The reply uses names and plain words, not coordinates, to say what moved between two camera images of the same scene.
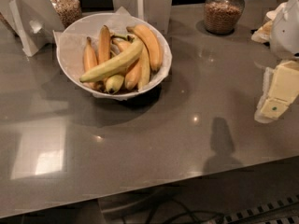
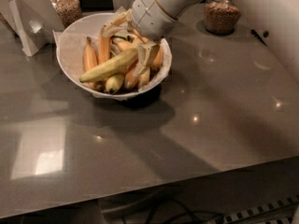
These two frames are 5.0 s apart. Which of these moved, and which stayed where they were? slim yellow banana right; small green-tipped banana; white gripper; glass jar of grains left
Moved: white gripper
Stayed: glass jar of grains left; small green-tipped banana; slim yellow banana right
